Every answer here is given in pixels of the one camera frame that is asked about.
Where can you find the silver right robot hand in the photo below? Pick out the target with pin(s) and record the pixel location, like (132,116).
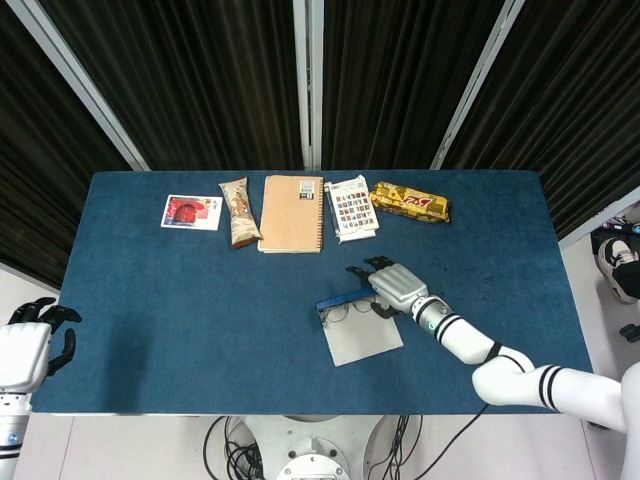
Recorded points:
(397,287)

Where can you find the white vertical frame post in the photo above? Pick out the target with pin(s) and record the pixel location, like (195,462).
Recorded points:
(307,75)

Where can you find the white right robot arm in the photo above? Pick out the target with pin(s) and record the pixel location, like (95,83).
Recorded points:
(465,340)

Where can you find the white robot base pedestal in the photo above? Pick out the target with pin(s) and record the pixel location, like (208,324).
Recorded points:
(310,445)

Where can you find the red picture card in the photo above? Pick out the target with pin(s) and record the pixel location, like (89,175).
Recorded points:
(190,212)

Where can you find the white frame bar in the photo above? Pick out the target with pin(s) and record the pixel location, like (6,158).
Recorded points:
(600,220)

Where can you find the small black object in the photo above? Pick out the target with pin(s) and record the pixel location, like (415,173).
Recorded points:
(631,332)

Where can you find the blue table cloth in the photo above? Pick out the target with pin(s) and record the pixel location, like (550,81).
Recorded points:
(200,325)

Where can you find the white slanted frame post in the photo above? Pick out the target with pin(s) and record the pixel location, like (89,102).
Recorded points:
(80,75)
(475,80)

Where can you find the black and white sneaker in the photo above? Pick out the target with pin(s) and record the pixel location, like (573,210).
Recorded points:
(617,262)

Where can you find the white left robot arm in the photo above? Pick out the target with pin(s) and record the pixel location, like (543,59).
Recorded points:
(12,435)

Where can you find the white stamp-print booklet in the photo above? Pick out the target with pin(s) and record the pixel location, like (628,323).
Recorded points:
(352,210)

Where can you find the beige snack packet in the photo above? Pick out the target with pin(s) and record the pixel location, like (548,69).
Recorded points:
(240,215)

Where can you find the black eyeglasses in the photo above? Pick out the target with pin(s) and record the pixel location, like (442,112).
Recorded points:
(339,315)

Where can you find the dark pleated curtain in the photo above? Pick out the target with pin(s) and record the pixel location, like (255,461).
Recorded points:
(200,75)

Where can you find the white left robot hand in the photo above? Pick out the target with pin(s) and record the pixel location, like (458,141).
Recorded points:
(22,350)

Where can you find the yellow biscuit package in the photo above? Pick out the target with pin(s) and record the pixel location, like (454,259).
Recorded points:
(410,201)

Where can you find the kraft spiral notebook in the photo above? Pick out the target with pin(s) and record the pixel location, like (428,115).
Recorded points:
(290,215)

